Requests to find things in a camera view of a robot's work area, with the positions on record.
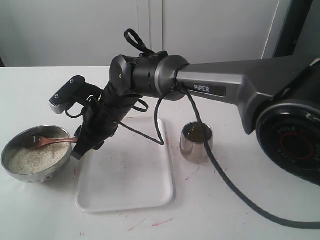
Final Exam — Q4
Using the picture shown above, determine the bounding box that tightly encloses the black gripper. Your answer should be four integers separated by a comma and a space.
71, 83, 142, 160

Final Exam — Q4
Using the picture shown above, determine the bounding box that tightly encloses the brown wooden spoon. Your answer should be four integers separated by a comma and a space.
21, 135, 78, 150

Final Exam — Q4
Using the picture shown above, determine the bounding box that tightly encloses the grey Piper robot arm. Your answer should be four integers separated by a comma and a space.
72, 52, 320, 185

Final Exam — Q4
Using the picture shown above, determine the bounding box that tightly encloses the white granular powder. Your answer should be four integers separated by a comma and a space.
8, 143, 71, 175

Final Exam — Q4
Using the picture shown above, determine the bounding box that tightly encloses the wide steel rice bowl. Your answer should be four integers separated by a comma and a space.
1, 125, 73, 183

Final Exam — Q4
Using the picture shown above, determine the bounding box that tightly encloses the shiny metal cup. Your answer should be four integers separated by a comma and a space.
179, 121, 210, 165

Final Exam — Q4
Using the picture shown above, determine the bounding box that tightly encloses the white plastic tray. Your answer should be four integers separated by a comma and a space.
75, 126, 174, 213

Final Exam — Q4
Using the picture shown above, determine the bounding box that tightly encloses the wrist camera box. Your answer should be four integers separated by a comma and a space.
49, 75, 102, 115

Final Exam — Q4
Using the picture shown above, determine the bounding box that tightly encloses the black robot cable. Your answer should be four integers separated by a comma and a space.
123, 28, 320, 225

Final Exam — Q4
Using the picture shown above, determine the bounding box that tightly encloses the dark door frame post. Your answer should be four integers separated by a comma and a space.
272, 0, 320, 57

